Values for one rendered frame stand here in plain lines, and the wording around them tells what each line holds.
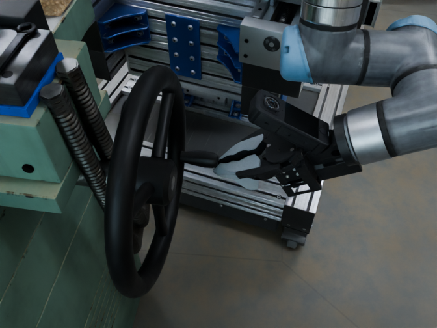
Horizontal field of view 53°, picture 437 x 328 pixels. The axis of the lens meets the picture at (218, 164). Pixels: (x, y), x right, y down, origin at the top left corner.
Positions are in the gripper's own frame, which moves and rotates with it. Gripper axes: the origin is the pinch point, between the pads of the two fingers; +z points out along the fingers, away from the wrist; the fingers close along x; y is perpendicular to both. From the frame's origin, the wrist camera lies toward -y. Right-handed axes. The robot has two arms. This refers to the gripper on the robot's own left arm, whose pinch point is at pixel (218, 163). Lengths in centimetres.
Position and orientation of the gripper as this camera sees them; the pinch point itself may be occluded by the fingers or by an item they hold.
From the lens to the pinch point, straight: 66.9
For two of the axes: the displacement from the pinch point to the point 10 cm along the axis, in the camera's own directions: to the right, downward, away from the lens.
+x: 1.5, -7.7, 6.2
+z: -8.4, 2.3, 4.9
